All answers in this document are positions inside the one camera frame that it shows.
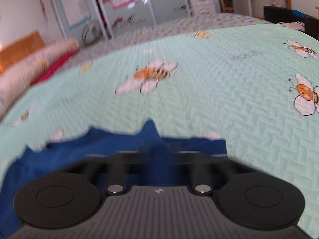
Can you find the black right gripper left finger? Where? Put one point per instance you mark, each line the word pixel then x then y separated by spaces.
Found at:
pixel 117 176

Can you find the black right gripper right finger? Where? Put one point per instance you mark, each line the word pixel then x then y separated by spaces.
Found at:
pixel 200 176

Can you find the blue knit sweater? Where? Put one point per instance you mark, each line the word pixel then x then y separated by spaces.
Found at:
pixel 97 144

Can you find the mint quilted bee bedspread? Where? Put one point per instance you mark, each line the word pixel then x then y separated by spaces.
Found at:
pixel 224 73

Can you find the red cloth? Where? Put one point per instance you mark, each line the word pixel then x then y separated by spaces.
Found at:
pixel 54 67

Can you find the rolled cream floral quilt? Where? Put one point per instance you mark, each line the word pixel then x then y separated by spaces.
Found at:
pixel 18 78

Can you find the white drawer cabinet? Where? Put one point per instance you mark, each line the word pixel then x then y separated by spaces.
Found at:
pixel 202 7

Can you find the wooden headboard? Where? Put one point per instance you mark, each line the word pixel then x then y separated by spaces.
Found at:
pixel 20 49

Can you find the black chair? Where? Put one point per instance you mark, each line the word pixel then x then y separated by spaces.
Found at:
pixel 277 15

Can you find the mirrored wardrobe with posters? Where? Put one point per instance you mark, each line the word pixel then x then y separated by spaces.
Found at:
pixel 91 20

